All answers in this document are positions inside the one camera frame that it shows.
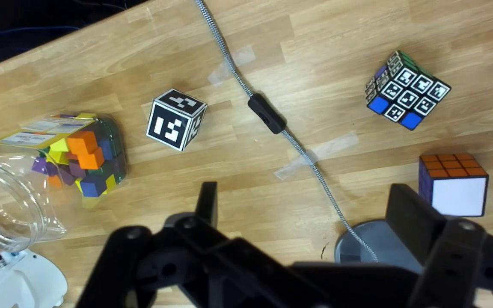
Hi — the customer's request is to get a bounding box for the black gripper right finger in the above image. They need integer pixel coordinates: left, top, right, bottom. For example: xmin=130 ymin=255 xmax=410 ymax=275
xmin=383 ymin=183 xmax=493 ymax=308

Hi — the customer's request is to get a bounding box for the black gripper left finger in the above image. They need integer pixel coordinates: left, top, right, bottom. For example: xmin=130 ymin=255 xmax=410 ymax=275
xmin=73 ymin=179 xmax=328 ymax=308

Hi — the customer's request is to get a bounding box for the black inline lamp switch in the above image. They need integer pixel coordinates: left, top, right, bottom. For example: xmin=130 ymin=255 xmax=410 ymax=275
xmin=246 ymin=92 xmax=289 ymax=135

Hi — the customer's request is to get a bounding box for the orange and white Rubik's cube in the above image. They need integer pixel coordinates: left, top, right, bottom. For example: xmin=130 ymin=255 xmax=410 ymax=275
xmin=417 ymin=150 xmax=491 ymax=219

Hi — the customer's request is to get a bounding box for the black white marker cube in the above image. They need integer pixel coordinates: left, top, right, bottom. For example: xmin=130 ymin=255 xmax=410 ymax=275
xmin=143 ymin=87 xmax=208 ymax=154

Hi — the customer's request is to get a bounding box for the clear tape strip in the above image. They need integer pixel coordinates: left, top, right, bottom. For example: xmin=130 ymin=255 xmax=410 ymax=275
xmin=272 ymin=132 xmax=362 ymax=181
xmin=207 ymin=44 xmax=258 ymax=84

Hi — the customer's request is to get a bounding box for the Rubik's cube with marker stickers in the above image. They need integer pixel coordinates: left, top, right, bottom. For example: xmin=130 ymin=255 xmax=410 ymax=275
xmin=362 ymin=48 xmax=453 ymax=132

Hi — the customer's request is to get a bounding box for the colourful wooden block puzzle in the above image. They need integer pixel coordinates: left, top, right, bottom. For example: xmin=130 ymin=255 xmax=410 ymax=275
xmin=0 ymin=111 xmax=130 ymax=200

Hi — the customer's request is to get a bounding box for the clear plastic jar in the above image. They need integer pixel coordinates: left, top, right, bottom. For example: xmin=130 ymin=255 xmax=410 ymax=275
xmin=0 ymin=111 xmax=131 ymax=253

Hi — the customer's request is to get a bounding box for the white stand base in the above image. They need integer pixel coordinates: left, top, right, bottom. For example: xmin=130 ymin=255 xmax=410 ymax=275
xmin=0 ymin=246 xmax=70 ymax=308

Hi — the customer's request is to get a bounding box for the braided grey lamp cable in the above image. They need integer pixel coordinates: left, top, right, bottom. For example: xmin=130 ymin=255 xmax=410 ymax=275
xmin=193 ymin=0 xmax=380 ymax=263

